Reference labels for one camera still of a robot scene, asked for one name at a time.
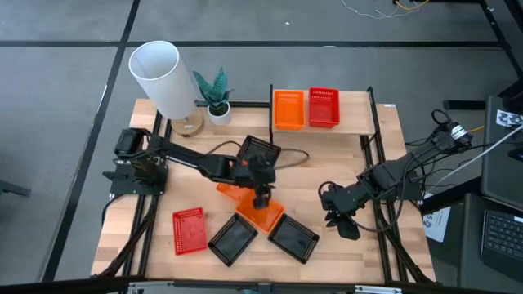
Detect black floor bar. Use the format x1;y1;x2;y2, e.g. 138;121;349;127
443;100;487;110

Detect thin white floor wire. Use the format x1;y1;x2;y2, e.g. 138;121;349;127
340;0;430;20

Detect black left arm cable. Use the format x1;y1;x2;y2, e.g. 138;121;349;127
203;140;311;171

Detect black furniture foot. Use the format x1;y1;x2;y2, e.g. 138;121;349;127
0;179;32;198

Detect black plastic basket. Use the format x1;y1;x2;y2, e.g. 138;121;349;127
235;134;283;168
207;212;259;268
267;212;321;265

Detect long black frame beam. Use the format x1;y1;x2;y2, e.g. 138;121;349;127
0;275;523;294

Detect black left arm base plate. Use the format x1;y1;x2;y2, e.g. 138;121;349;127
101;159;168;196

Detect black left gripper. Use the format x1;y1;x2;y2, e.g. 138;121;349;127
235;154;277;209

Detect white paper sheet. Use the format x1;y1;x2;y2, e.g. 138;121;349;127
422;206;452;244

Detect thin yellow floor wire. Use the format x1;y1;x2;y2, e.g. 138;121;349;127
394;0;431;11

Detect short black frame rail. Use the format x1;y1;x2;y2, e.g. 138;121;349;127
195;100;273;109

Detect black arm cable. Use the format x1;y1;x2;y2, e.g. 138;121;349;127
203;140;311;171
351;189;406;234

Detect black laptop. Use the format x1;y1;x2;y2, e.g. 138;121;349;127
480;207;523;283

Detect white cable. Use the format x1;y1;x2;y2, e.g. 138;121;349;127
432;124;523;189

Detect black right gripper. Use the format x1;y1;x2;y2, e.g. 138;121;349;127
320;179;371;228

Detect black aluminium frame rail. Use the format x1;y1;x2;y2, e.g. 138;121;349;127
359;134;393;283
137;118;172;278
121;110;163;278
369;128;412;283

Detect white lamp with wooden base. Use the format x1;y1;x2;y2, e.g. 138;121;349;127
128;39;205;139

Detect green plant in white pot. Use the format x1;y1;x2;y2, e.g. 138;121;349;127
192;67;235;127

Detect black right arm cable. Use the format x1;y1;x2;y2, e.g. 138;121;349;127
351;189;406;234

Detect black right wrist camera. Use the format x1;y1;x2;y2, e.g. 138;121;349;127
337;218;362;242

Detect black diagonal frame strut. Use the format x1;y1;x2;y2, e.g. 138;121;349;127
96;194;160;278

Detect black table leg frame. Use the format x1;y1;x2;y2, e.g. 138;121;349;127
477;0;523;70

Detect red plastic basket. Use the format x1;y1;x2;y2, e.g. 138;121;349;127
307;86;342;129
172;207;208;256

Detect black and white patterned card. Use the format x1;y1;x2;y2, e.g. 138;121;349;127
496;109;523;128

